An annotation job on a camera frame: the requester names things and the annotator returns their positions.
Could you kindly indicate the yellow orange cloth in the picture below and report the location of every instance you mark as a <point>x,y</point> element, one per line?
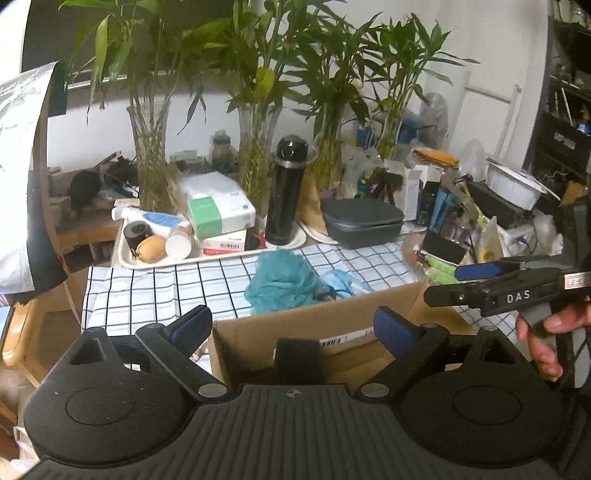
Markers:
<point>436,158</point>

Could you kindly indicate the wooden side table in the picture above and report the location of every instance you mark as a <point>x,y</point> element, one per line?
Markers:
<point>87,230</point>

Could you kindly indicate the green snack packets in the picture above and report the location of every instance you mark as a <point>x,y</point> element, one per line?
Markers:
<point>441,270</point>

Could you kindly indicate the teal mesh bath loofah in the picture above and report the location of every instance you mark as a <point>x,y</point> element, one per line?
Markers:
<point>279,281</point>

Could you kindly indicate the small black tripod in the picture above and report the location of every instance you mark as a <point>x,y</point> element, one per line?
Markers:
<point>388,184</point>

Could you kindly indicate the black rectangular box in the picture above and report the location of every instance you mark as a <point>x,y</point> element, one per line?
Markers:
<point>498,205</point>

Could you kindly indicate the black tape roll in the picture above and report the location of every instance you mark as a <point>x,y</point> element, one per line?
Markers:
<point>135,234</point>

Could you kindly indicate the lucky bamboo in glass vase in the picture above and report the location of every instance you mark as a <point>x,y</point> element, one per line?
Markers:
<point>258,161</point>
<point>150,157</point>
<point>328,152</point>
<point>392,134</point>

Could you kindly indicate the silver foil insulated bag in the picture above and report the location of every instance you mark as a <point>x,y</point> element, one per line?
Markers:
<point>18,184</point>

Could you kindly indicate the wooden stool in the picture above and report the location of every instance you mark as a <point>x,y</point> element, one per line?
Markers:
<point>27,332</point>

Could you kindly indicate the grey hard case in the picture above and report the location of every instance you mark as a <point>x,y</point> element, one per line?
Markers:
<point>362,221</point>

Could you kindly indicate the black flat card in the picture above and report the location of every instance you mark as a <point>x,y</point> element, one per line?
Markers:
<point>444,247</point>

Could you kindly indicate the brown cardboard box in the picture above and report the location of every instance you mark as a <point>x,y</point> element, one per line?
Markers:
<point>249,341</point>

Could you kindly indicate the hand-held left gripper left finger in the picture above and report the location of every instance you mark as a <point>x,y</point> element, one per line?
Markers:
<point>189,330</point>

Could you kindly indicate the white plastic bowl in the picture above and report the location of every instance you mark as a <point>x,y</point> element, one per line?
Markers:
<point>515,184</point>

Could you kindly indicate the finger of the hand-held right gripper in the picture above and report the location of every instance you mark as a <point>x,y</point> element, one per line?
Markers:
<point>457,294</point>
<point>475,271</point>

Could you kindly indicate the white carton box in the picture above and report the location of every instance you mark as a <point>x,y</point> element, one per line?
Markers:
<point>413,184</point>

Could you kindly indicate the green white tissue box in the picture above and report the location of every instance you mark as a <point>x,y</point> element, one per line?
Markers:
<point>221,214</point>

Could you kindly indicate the colourful printed plastic bag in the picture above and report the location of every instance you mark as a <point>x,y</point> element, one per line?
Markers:
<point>362,170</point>

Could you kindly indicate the black white checked tablecloth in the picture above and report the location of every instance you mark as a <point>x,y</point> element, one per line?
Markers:
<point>152,290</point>

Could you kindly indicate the black thermos bottle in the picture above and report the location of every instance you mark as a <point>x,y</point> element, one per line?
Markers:
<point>284,198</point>

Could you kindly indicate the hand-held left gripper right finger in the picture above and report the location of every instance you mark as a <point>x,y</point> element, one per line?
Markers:
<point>392,330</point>

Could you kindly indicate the white blue tube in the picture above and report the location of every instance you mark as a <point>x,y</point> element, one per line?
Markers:
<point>152,217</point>

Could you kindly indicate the brown paper bag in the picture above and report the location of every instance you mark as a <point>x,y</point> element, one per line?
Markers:
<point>309,198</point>

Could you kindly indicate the red white small box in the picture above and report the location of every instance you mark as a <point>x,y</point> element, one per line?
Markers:
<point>226,242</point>

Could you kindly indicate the black storage shelf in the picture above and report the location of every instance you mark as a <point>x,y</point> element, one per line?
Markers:
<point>568,92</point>

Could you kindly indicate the metal forks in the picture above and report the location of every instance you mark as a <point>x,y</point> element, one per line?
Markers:
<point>464,198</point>

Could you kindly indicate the black carton box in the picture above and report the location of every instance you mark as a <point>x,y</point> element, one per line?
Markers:
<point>427,203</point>

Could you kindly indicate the glass jar with dark contents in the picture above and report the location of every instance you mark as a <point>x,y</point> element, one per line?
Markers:
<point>224,150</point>

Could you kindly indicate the yellow egg-shaped sponge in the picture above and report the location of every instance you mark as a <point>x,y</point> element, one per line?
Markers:
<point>151,249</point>

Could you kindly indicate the white plastic wrapped pack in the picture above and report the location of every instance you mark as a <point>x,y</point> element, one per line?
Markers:
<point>207,182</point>

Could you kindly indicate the person's right hand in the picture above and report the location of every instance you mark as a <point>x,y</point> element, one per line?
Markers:
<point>542,350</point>

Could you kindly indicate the white cylindrical jar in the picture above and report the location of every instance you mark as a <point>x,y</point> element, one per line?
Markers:
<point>178,247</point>

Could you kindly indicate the white rectangular tray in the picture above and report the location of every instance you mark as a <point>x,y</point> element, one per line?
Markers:
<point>138,265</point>

